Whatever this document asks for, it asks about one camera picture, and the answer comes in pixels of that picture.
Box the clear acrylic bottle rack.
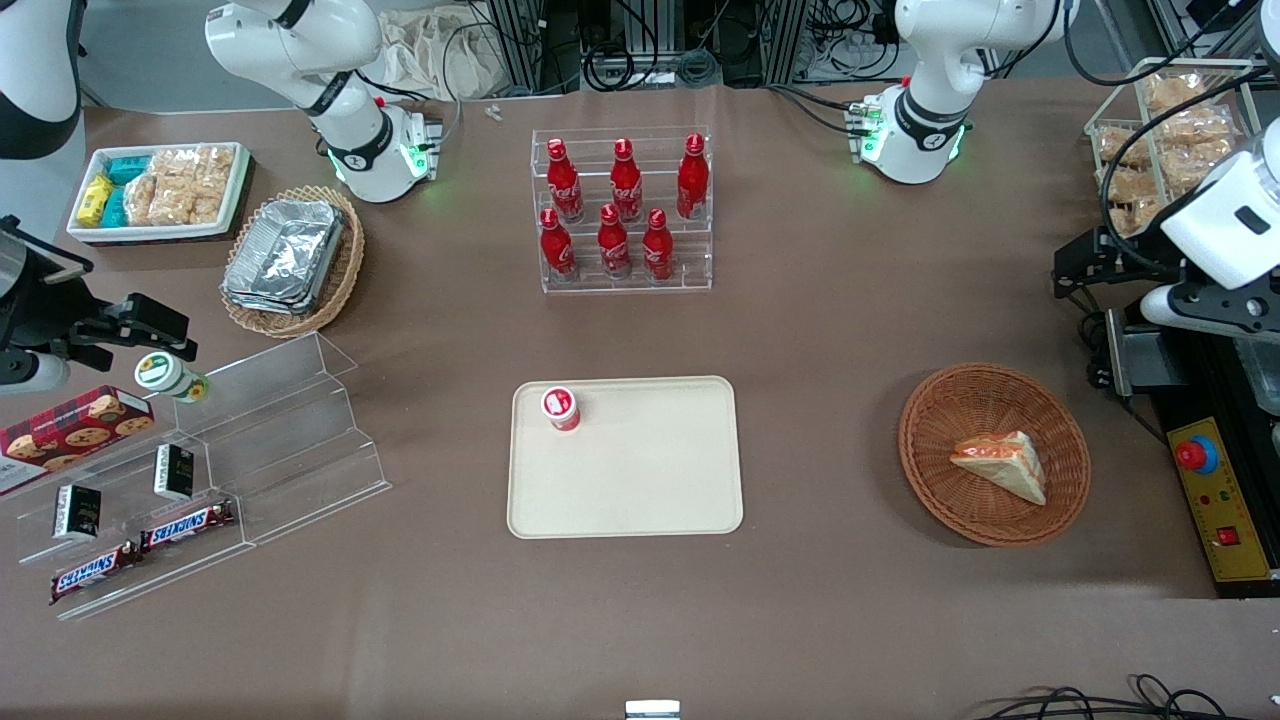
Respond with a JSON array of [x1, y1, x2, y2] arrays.
[[531, 127, 714, 295]]

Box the aluminium frame profiles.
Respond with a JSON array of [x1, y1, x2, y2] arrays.
[[485, 0, 813, 93]]

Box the red cup with white lid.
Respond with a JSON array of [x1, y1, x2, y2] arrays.
[[541, 386, 582, 433]]

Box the black power cable with plug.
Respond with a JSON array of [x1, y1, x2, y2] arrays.
[[1078, 310, 1171, 443]]

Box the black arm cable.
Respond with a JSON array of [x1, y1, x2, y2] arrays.
[[1060, 0, 1280, 283]]

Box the red cookie box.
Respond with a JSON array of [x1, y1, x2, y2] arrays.
[[0, 385, 157, 497]]

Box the black cables at arm base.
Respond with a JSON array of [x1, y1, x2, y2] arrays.
[[768, 84, 873, 138]]

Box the red cola bottle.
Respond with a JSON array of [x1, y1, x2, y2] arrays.
[[642, 207, 676, 282], [546, 138, 585, 223], [677, 133, 710, 221], [597, 203, 633, 280], [540, 207, 578, 281], [610, 138, 644, 223]]

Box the black cables at table edge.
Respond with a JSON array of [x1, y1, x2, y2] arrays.
[[975, 674, 1280, 720]]

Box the coiled black cable bundle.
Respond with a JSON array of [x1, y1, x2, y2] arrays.
[[583, 40, 723, 93]]

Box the white rectangular bin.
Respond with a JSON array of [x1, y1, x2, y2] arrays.
[[66, 142, 252, 245]]

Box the Snickers bar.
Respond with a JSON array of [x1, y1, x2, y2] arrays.
[[140, 499, 238, 553], [50, 541, 144, 606]]

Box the white wire rack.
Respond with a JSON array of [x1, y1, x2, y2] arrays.
[[1085, 58, 1264, 241]]

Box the clear acrylic step shelf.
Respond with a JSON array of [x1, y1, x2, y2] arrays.
[[0, 332, 392, 623]]

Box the small black box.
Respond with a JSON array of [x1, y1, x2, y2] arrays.
[[52, 484, 103, 543], [153, 444, 196, 502]]

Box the beige cloth bag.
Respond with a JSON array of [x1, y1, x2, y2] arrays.
[[375, 5, 503, 102]]

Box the beige plastic tray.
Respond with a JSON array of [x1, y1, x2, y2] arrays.
[[507, 376, 745, 540]]

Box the green and white drink cup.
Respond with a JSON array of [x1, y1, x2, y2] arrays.
[[134, 352, 211, 405]]

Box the oval tan wicker basket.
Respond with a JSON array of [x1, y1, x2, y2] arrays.
[[220, 185, 366, 340]]

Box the yellow snack packet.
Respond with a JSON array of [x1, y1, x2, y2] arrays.
[[77, 174, 116, 230]]

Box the round brown wicker basket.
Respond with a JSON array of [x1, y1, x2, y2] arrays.
[[898, 362, 1092, 548]]

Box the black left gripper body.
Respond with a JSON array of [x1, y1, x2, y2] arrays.
[[1098, 228, 1186, 301]]

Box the stack of foil trays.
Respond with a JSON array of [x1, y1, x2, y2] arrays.
[[222, 198, 347, 317]]

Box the triangular sandwich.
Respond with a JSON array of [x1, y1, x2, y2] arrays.
[[950, 431, 1048, 507]]

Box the clear plastic container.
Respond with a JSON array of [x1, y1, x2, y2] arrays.
[[1235, 335, 1280, 417]]

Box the grey metal plate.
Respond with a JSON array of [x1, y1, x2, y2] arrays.
[[1105, 307, 1137, 399]]

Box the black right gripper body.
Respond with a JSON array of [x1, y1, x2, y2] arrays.
[[0, 285, 103, 353]]

